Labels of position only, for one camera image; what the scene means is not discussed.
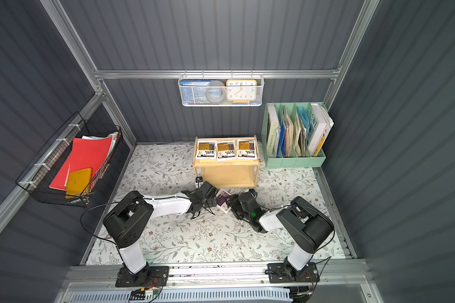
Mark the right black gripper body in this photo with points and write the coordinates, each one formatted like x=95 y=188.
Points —
x=234 y=201

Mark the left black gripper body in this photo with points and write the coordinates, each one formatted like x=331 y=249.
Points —
x=212 y=195

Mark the purple coffee bag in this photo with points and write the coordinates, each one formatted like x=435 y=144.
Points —
x=222 y=199

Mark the light wooden two-tier shelf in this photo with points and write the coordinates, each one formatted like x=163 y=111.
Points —
x=234 y=173

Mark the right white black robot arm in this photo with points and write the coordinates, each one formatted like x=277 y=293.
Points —
x=308 y=226

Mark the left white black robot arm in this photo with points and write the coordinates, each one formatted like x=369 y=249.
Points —
x=126 y=222

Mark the green file organizer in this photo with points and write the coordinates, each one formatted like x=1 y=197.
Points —
x=292 y=151

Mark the white green book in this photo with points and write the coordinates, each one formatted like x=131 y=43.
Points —
x=272 y=130

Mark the grey tape roll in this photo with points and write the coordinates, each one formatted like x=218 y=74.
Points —
x=215 y=92

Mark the blue box in basket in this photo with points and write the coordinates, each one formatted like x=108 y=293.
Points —
x=193 y=91

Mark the yellow white alarm clock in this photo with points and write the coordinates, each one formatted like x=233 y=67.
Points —
x=241 y=91

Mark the white book with letters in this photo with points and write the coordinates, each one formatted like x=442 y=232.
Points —
x=320 y=126

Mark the red folder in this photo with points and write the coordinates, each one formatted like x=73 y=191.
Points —
x=87 y=152

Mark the yellow notebook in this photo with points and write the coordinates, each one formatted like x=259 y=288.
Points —
x=78 y=183

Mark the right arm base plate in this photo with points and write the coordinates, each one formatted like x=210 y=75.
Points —
x=280 y=273

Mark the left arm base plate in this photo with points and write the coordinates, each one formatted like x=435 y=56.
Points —
x=149 y=276

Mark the white wire wall basket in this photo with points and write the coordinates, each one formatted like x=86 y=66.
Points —
x=223 y=77

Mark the black wire side basket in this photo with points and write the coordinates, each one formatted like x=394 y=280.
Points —
x=37 y=179

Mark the white perforated cable tray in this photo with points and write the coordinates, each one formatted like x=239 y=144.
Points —
x=251 y=294

